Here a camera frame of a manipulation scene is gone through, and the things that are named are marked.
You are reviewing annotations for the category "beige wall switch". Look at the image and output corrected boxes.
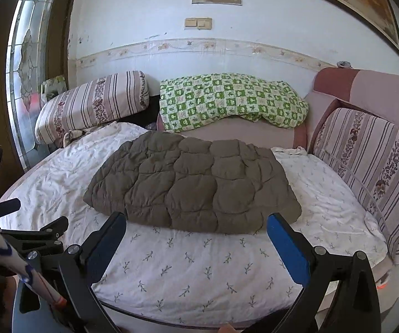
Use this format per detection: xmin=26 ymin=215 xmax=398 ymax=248
xmin=184 ymin=17 xmax=213 ymax=30

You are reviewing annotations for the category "grey quilted hooded jacket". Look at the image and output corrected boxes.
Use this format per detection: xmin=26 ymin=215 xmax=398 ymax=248
xmin=83 ymin=131 xmax=302 ymax=234

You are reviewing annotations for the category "striped floral pillow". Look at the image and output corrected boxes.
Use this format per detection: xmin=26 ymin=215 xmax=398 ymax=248
xmin=34 ymin=71 xmax=150 ymax=144

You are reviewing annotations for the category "striped floral back cushion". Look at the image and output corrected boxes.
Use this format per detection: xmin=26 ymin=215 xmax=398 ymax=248
xmin=313 ymin=107 xmax=399 ymax=265

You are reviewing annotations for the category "green checkered blanket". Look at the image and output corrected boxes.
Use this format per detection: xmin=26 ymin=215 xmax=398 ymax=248
xmin=159 ymin=73 xmax=309 ymax=132

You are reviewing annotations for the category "small floral cushion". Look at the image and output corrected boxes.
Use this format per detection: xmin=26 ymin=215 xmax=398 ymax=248
xmin=41 ymin=75 xmax=67 ymax=105

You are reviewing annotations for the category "white floral bed sheet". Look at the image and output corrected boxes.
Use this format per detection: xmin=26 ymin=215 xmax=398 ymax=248
xmin=0 ymin=123 xmax=392 ymax=326

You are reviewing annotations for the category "pink sofa bed frame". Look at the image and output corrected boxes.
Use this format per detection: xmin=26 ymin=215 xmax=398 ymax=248
xmin=157 ymin=68 xmax=399 ymax=149

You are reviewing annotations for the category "stained glass door panel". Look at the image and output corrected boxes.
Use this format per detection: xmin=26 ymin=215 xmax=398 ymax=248
xmin=5 ymin=0 xmax=53 ymax=171

